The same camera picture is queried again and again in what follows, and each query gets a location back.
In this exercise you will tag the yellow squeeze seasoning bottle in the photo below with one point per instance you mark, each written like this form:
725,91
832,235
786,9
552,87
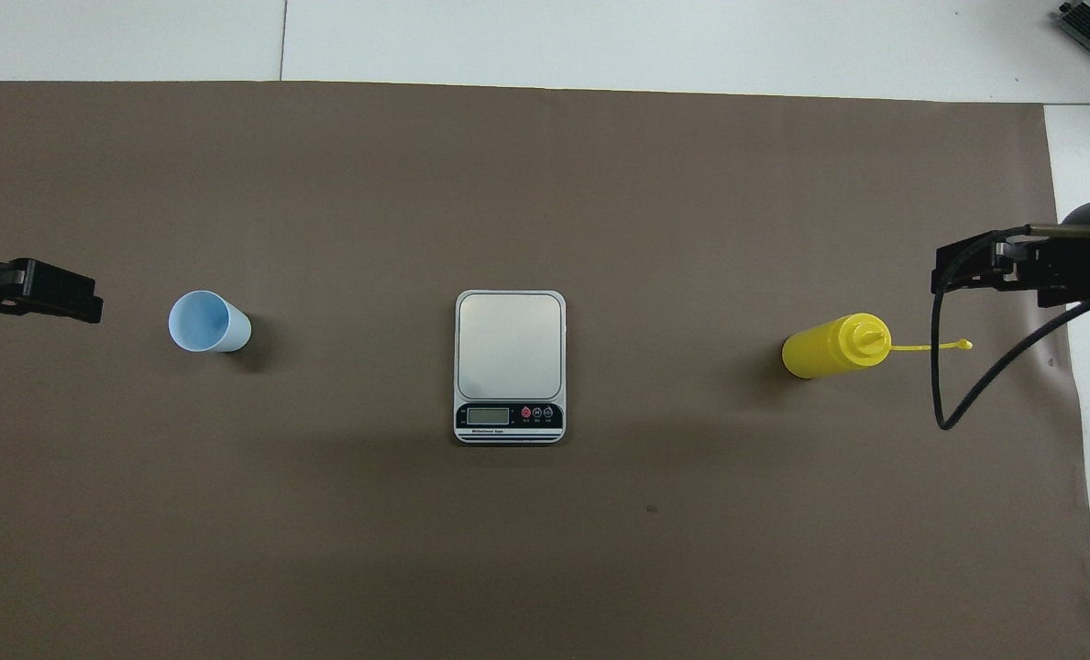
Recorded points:
820,353

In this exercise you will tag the brown paper table mat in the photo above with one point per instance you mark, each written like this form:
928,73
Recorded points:
324,513

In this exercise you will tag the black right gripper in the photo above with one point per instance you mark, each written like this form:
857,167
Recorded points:
1081,270

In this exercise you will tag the light blue plastic cup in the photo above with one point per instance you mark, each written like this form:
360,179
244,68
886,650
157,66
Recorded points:
203,323

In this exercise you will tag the silver digital kitchen scale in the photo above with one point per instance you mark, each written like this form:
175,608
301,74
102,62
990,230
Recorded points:
508,348

